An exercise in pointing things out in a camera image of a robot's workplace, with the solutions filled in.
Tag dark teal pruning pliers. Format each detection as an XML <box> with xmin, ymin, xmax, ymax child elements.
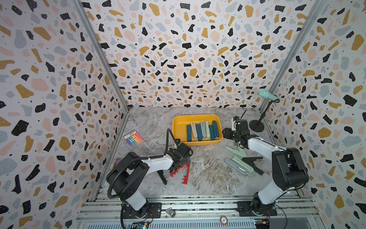
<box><xmin>212</xmin><ymin>121</ymin><xmax>220</xmax><ymax>138</ymax></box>

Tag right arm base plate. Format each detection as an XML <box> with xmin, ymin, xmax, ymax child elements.
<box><xmin>237</xmin><ymin>199</ymin><xmax>277</xmax><ymax>217</ymax></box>

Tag yellow plastic storage box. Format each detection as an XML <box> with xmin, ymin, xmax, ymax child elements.
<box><xmin>173</xmin><ymin>114</ymin><xmax>223</xmax><ymax>146</ymax></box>

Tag red open pruning pliers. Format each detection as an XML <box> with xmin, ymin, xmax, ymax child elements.
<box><xmin>170</xmin><ymin>163</ymin><xmax>191</xmax><ymax>185</ymax></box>

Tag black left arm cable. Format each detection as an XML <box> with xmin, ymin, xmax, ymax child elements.
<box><xmin>162</xmin><ymin>128</ymin><xmax>181</xmax><ymax>156</ymax></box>

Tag mint green pruning pliers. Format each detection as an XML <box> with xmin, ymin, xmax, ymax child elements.
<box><xmin>205</xmin><ymin>121</ymin><xmax>211</xmax><ymax>138</ymax></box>

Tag cream pruning pliers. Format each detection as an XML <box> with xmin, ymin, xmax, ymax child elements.
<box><xmin>190</xmin><ymin>123</ymin><xmax>198</xmax><ymax>139</ymax></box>

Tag mint green microphone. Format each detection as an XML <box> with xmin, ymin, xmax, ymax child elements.
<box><xmin>259</xmin><ymin>90</ymin><xmax>280</xmax><ymax>103</ymax></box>

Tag silver round knob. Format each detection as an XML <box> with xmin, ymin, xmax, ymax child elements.
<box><xmin>166</xmin><ymin>208</ymin><xmax>176</xmax><ymax>218</ymax></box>

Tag black microphone stand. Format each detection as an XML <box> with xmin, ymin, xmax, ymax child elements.
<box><xmin>249</xmin><ymin>99</ymin><xmax>280</xmax><ymax>133</ymax></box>

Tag coloured marker pack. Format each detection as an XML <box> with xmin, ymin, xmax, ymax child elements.
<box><xmin>124</xmin><ymin>130</ymin><xmax>144</xmax><ymax>147</ymax></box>

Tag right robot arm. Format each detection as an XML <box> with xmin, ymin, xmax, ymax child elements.
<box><xmin>223</xmin><ymin>116</ymin><xmax>309</xmax><ymax>213</ymax></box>

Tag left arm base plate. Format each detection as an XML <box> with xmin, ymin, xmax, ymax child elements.
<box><xmin>121</xmin><ymin>202</ymin><xmax>162</xmax><ymax>219</ymax></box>

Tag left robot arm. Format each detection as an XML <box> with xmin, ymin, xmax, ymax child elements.
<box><xmin>106</xmin><ymin>143</ymin><xmax>193</xmax><ymax>212</ymax></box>

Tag small pink card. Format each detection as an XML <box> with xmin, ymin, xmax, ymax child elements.
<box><xmin>113</xmin><ymin>158</ymin><xmax>122</xmax><ymax>167</ymax></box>

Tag black open pliers lower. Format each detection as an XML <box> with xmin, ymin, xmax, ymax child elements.
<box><xmin>157</xmin><ymin>170</ymin><xmax>167</xmax><ymax>185</ymax></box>

